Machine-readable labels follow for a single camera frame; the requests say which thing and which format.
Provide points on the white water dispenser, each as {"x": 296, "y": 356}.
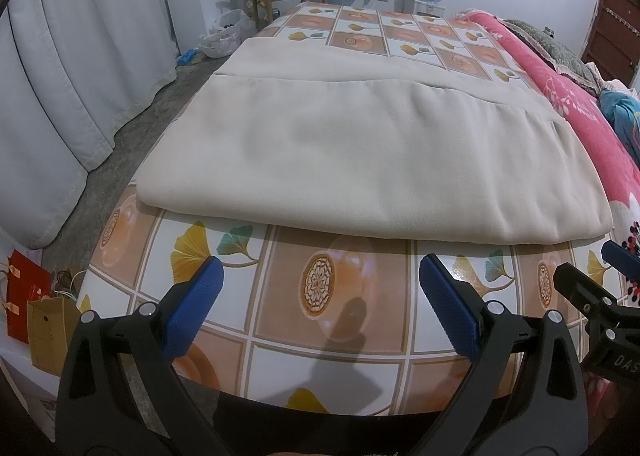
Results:
{"x": 425, "y": 8}

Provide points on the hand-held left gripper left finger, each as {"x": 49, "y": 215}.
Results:
{"x": 195, "y": 311}

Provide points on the small blue floor item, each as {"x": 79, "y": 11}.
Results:
{"x": 187, "y": 58}

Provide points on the grey fringed blanket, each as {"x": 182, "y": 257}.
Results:
{"x": 555, "y": 53}

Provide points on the light pink cloth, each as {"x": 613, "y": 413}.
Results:
{"x": 615, "y": 84}

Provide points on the brown paper bag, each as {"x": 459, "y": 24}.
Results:
{"x": 50, "y": 336}

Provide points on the white plastic bag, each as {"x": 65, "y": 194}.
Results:
{"x": 225, "y": 38}

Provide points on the brown wooden door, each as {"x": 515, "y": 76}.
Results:
{"x": 612, "y": 20}

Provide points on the white curtain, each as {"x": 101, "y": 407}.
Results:
{"x": 75, "y": 60}

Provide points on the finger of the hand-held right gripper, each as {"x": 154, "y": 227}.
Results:
{"x": 580, "y": 283}
{"x": 622, "y": 258}

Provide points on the large beige garment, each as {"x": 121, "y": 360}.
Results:
{"x": 350, "y": 145}

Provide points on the patterned checkered tablecloth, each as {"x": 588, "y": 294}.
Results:
{"x": 280, "y": 286}

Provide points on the red paper bag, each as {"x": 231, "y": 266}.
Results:
{"x": 25, "y": 296}

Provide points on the blue crumpled clothes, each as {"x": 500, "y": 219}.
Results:
{"x": 620, "y": 115}

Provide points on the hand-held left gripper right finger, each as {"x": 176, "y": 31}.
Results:
{"x": 450, "y": 311}

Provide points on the pink floral blanket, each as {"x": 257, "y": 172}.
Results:
{"x": 565, "y": 95}

